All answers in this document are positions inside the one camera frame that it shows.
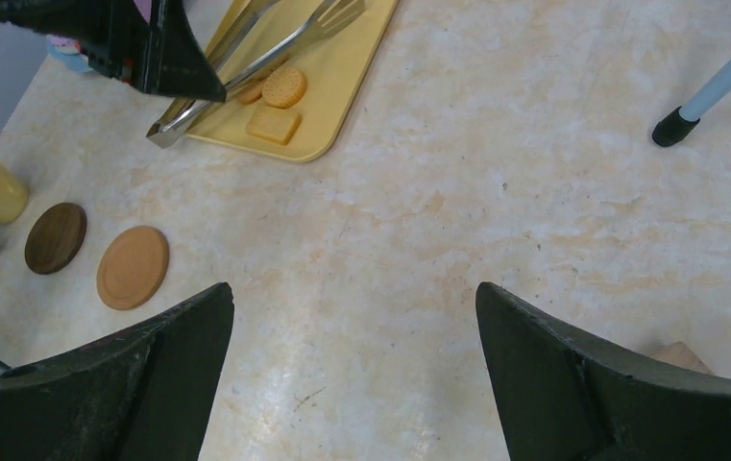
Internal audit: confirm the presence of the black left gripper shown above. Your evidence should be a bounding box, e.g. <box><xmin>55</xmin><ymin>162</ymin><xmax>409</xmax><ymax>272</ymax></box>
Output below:
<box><xmin>0</xmin><ymin>0</ymin><xmax>365</xmax><ymax>149</ymax></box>

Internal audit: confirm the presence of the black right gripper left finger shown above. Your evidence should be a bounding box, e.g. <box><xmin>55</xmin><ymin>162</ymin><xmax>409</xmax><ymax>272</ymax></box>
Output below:
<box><xmin>0</xmin><ymin>282</ymin><xmax>234</xmax><ymax>460</ymax></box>

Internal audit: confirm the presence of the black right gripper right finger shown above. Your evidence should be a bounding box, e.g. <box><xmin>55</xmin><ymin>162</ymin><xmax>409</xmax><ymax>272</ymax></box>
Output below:
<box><xmin>475</xmin><ymin>282</ymin><xmax>731</xmax><ymax>460</ymax></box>

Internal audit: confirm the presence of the round orange biscuit right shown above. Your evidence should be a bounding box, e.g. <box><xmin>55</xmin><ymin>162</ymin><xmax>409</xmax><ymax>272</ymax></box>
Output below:
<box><xmin>261</xmin><ymin>67</ymin><xmax>308</xmax><ymax>109</ymax></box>

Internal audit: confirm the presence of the round orange biscuit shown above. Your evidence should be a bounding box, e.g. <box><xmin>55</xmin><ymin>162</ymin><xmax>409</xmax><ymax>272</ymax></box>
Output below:
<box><xmin>236</xmin><ymin>81</ymin><xmax>264</xmax><ymax>105</ymax></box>
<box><xmin>261</xmin><ymin>67</ymin><xmax>308</xmax><ymax>109</ymax></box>

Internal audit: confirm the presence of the round orange biscuit lower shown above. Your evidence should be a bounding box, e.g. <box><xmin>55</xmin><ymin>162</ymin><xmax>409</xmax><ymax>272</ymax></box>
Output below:
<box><xmin>236</xmin><ymin>81</ymin><xmax>264</xmax><ymax>105</ymax></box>

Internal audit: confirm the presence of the yellow serving tray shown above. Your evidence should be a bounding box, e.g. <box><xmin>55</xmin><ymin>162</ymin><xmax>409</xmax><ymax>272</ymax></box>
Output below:
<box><xmin>178</xmin><ymin>1</ymin><xmax>399</xmax><ymax>163</ymax></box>

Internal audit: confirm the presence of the square orange biscuit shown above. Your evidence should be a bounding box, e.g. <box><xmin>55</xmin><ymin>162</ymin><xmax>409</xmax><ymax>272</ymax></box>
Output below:
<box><xmin>245</xmin><ymin>105</ymin><xmax>303</xmax><ymax>145</ymax></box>

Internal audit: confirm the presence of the small wooden block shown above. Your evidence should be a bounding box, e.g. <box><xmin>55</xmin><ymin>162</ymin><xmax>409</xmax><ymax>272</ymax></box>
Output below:
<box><xmin>651</xmin><ymin>341</ymin><xmax>715</xmax><ymax>376</ymax></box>

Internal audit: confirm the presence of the light brown round coaster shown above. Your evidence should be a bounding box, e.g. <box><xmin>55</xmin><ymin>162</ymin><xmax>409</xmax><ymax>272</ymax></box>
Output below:
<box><xmin>96</xmin><ymin>226</ymin><xmax>169</xmax><ymax>310</ymax></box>

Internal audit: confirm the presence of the dark brown round coaster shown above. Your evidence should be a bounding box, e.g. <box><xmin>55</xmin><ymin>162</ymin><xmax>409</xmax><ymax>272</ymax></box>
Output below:
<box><xmin>24</xmin><ymin>202</ymin><xmax>87</xmax><ymax>275</ymax></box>

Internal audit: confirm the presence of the blue three-tier cake stand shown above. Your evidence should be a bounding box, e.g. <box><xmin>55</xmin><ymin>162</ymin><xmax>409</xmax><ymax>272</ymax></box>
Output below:
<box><xmin>46</xmin><ymin>36</ymin><xmax>92</xmax><ymax>73</ymax></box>

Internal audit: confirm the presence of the blue camera tripod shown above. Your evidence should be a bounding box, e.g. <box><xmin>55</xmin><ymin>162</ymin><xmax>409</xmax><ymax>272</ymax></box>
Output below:
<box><xmin>650</xmin><ymin>59</ymin><xmax>731</xmax><ymax>148</ymax></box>

